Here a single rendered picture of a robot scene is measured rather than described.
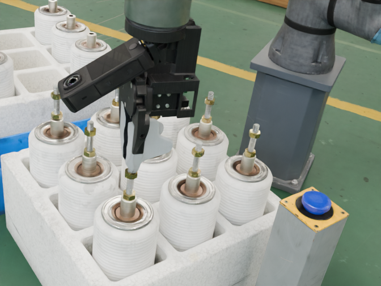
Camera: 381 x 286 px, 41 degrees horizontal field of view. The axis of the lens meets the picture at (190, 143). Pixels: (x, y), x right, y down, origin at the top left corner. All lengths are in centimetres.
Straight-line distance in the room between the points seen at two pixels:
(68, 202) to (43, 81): 54
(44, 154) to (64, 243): 17
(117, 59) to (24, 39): 92
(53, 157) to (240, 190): 32
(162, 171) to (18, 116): 43
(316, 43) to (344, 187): 41
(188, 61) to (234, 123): 90
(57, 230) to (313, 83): 62
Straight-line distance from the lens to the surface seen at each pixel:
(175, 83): 61
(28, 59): 141
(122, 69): 59
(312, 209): 72
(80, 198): 82
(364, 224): 128
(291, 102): 118
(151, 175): 86
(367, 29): 108
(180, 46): 61
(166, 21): 57
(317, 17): 113
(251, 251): 90
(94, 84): 60
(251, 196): 86
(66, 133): 92
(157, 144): 67
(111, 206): 76
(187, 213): 78
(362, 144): 158
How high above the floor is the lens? 75
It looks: 33 degrees down
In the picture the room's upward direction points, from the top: 9 degrees clockwise
